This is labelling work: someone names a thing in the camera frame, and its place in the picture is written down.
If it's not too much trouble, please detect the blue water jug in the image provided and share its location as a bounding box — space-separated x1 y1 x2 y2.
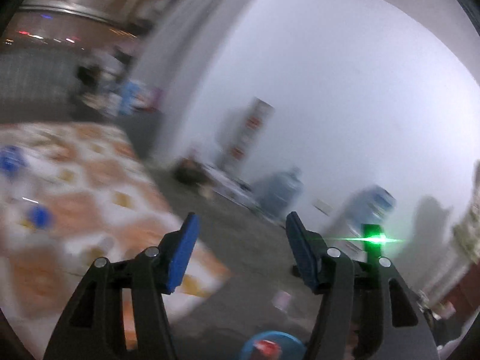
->
253 166 304 220

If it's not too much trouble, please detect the grey side cabinet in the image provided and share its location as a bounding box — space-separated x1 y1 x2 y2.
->
114 111 164 159

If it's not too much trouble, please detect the grey curtain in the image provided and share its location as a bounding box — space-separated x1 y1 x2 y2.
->
131 0 255 167

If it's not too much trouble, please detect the patterned tablecloth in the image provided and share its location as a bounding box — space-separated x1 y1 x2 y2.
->
1 123 182 359

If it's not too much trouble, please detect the pepsi plastic bottle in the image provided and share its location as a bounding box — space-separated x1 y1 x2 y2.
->
1 145 53 231

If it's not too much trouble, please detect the water dispenser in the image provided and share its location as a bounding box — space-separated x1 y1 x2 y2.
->
325 185 396 260

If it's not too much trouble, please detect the blue trash bin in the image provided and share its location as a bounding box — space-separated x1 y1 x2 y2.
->
237 331 306 360

